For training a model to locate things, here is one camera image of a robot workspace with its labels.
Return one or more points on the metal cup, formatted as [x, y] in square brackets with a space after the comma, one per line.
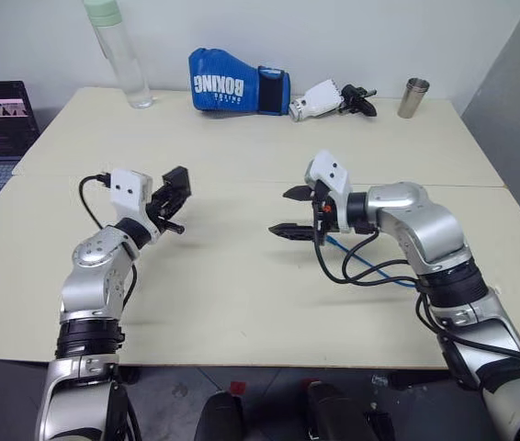
[412, 98]

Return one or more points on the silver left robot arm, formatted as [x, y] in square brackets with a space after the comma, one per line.
[90, 285]

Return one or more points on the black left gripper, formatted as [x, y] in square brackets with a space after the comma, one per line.
[164, 207]

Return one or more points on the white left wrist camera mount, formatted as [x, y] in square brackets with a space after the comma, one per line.
[127, 189]

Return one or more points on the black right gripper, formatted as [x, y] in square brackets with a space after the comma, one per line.
[322, 216]

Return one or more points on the small red object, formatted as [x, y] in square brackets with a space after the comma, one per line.
[238, 388]

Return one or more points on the spare white and black gripper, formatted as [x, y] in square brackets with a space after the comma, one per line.
[329, 101]

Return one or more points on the small dark rounded shape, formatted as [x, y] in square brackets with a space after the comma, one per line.
[221, 415]

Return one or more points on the blue boxing glove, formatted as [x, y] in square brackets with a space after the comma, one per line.
[228, 82]

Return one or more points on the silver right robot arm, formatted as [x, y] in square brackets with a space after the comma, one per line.
[444, 257]

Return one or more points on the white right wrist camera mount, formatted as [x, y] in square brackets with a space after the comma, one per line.
[333, 175]

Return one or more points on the large dark rounded shape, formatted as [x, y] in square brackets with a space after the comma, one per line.
[338, 411]

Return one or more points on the clear bottle with green cap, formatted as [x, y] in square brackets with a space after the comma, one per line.
[124, 55]

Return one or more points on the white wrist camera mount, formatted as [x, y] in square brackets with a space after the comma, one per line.
[127, 189]
[333, 175]

